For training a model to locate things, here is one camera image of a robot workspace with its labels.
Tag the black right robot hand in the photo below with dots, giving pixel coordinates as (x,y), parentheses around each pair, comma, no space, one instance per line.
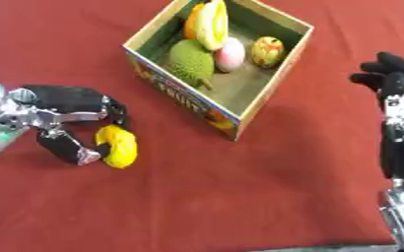
(396,131)

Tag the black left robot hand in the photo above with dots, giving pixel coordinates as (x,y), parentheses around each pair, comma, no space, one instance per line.
(67,98)

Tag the yellow toy pepper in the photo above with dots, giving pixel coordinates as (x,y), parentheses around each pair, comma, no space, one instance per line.
(121,145)

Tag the tan cardboard box green inside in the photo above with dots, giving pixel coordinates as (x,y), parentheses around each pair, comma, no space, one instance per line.
(234,98)

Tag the green spiky toy fruit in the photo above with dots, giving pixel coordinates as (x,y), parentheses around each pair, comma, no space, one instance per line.
(190,62)

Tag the orange toy fruit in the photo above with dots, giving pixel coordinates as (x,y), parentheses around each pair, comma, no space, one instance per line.
(190,23)

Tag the yellow red toy fruit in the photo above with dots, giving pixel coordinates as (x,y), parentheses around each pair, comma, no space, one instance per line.
(267,51)

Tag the pale yellow melon slice toy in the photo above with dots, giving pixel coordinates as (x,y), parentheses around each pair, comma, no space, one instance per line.
(213,23)

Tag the pink white toy peach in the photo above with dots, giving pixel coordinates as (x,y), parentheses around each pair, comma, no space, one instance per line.
(230,55)

